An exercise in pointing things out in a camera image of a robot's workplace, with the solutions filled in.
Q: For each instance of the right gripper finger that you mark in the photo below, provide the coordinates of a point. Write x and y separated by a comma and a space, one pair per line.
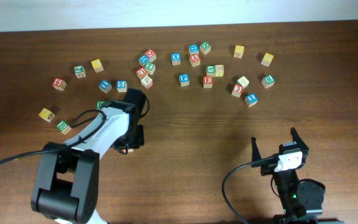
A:
304, 148
255, 151

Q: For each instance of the green V block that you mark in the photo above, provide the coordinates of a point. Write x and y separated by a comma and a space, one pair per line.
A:
211, 70

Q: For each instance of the yellow block upper left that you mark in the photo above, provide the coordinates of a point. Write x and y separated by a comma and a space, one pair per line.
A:
97, 65

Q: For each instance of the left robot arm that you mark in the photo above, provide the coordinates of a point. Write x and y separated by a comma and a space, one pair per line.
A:
67, 182

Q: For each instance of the blue P block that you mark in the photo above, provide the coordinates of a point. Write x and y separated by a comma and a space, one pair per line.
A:
184, 79

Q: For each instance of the red E block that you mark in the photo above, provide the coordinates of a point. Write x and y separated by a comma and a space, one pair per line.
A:
207, 82

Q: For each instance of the blue H block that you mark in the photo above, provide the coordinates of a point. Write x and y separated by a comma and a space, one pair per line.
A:
193, 49

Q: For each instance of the yellow block upper middle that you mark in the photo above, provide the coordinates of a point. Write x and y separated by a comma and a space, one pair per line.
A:
239, 51

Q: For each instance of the green B block upper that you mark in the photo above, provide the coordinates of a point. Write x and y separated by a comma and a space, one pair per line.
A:
99, 104

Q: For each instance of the blue X block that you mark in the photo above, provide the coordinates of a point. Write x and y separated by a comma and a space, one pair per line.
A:
176, 58

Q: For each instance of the red A block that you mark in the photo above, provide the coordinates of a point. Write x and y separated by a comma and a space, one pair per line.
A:
195, 60

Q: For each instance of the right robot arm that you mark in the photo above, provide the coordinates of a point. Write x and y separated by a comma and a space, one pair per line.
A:
301, 199

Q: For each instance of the yellow 8 block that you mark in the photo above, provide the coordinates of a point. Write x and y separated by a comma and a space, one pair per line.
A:
219, 70

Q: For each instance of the red 3 block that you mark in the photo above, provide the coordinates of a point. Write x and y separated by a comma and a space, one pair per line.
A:
237, 90

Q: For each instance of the green Z block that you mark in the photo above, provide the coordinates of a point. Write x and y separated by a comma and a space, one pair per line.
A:
150, 68

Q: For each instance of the blue D block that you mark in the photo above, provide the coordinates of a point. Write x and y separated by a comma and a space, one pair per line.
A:
143, 60

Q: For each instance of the yellow block far left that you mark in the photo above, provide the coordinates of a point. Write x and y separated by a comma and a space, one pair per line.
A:
46, 114

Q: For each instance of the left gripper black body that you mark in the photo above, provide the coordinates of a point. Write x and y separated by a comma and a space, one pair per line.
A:
133, 139

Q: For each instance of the blue L block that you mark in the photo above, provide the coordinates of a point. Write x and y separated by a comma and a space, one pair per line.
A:
251, 99

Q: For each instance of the green J block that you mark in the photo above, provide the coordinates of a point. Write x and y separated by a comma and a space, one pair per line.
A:
79, 71

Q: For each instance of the green b block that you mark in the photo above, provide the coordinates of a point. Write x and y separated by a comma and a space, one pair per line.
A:
63, 127
99, 104

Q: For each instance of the yellow block upper right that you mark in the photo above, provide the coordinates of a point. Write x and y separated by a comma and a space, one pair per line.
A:
267, 59

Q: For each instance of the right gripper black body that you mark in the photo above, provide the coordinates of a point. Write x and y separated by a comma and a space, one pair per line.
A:
286, 175

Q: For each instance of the blue 5 block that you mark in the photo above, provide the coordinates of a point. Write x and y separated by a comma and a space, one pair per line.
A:
121, 86

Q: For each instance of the plain wood O block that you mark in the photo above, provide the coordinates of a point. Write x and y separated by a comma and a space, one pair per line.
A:
243, 81

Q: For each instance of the red 6 block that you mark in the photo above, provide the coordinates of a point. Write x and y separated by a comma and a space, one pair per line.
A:
59, 84

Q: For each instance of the red Q block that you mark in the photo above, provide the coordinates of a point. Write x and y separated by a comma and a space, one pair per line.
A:
151, 55

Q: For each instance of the plain wood red-edged block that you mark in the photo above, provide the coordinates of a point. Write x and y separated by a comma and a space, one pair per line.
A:
147, 82

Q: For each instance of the green N block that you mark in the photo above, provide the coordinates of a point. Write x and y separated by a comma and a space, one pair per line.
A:
205, 47

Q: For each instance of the green B block lower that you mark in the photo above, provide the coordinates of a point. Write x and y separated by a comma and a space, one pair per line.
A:
63, 127

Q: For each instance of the blue T block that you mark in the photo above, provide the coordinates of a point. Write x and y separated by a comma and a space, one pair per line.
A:
105, 86

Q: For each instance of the green R block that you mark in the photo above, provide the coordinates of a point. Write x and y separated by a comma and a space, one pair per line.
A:
268, 81

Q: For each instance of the red U block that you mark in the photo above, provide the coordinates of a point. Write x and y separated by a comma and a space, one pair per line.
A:
141, 73

